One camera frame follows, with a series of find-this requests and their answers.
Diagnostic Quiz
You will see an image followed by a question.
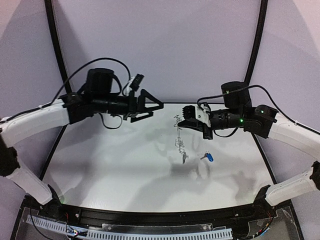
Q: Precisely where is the black frame post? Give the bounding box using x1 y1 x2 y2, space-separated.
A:
243 0 269 86
44 0 68 82

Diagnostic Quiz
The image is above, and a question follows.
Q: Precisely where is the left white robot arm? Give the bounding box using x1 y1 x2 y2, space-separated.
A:
0 68 164 206

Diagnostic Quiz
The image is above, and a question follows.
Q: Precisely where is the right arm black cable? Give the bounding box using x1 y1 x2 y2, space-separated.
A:
196 84 298 138

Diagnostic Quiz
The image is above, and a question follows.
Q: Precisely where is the white slotted cable duct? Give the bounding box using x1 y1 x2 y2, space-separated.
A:
24 215 233 240

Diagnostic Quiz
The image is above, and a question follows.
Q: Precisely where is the left black frame post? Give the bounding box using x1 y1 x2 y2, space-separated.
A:
44 0 68 82

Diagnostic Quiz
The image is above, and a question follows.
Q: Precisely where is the right black frame post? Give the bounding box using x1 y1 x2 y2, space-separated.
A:
243 0 269 86

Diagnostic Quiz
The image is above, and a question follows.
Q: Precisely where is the key with blue tag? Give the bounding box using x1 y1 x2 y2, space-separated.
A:
200 151 214 162

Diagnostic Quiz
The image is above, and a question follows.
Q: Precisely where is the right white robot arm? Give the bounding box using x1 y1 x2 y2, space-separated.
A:
178 81 320 207

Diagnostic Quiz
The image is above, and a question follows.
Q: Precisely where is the black front aluminium rail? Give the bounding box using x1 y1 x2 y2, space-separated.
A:
61 204 258 226

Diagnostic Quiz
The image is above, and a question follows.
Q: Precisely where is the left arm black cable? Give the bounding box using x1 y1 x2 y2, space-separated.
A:
0 57 131 130

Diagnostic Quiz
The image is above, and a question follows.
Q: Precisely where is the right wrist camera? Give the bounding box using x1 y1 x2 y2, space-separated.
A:
182 103 211 124

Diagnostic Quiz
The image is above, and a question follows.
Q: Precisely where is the key with black tag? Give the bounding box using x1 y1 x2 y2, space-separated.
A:
182 152 189 164

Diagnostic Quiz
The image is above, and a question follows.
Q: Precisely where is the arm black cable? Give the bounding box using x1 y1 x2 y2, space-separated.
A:
0 57 131 130
196 84 298 138

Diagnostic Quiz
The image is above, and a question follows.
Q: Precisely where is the metal keyring disc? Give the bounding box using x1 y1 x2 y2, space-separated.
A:
173 114 186 157

